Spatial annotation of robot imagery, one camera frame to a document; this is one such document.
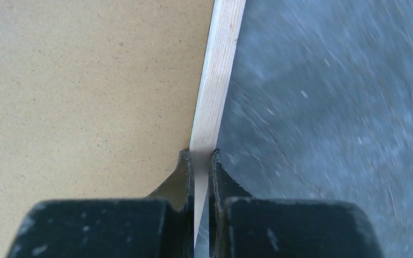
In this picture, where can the white photo frame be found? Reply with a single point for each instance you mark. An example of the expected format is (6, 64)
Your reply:
(98, 97)

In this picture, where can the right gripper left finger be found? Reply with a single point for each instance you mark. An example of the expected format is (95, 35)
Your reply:
(177, 226)

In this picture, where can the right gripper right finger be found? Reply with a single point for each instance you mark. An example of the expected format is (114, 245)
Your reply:
(221, 187)

